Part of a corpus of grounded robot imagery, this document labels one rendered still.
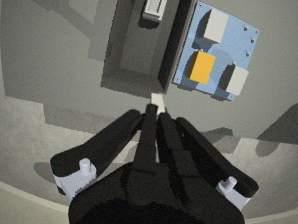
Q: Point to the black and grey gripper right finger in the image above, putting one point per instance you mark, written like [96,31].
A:
[212,166]

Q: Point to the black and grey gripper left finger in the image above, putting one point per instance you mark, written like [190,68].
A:
[78,168]

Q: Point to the yellow rectangular block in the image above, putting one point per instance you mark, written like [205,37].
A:
[200,66]

